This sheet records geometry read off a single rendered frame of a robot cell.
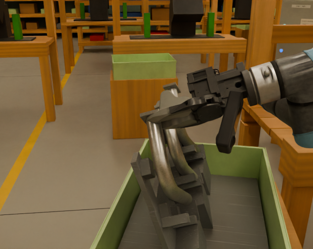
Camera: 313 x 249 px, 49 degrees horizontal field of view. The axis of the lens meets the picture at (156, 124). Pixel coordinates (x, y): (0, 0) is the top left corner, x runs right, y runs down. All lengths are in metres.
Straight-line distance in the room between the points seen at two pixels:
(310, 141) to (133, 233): 0.52
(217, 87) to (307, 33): 1.39
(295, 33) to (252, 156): 0.94
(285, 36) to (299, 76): 1.31
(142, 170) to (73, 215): 1.87
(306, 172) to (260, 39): 0.73
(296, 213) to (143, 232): 0.74
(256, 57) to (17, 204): 1.92
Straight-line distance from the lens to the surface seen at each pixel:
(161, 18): 8.35
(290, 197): 1.48
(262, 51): 1.85
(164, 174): 0.67
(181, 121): 0.71
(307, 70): 0.68
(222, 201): 1.12
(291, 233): 1.14
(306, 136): 0.74
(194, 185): 0.99
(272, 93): 0.68
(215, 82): 0.67
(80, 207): 2.60
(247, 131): 1.96
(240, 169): 1.25
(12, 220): 2.61
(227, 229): 1.01
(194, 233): 0.86
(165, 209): 0.76
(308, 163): 1.42
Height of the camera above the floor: 1.47
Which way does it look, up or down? 22 degrees down
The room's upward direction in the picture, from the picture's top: straight up
